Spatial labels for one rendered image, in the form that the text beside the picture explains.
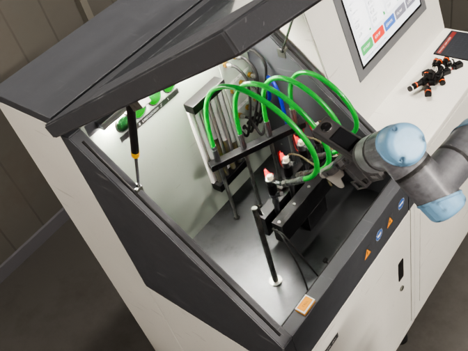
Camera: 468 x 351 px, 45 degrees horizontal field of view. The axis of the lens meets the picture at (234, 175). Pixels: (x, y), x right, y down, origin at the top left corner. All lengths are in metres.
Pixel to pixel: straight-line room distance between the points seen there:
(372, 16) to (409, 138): 0.98
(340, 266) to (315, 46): 0.63
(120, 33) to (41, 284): 1.87
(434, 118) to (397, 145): 0.95
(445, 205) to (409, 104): 0.98
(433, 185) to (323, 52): 0.80
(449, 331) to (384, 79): 1.12
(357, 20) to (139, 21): 0.67
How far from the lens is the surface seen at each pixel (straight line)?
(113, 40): 1.64
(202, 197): 1.86
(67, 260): 3.26
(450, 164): 1.07
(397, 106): 1.99
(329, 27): 1.76
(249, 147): 1.74
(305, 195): 1.73
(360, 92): 1.90
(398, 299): 2.18
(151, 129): 1.60
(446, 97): 2.02
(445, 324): 2.60
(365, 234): 1.65
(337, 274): 1.57
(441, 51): 2.23
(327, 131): 1.19
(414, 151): 1.01
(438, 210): 1.05
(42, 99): 1.51
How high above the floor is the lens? 2.24
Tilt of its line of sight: 43 degrees down
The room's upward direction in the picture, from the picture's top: 17 degrees counter-clockwise
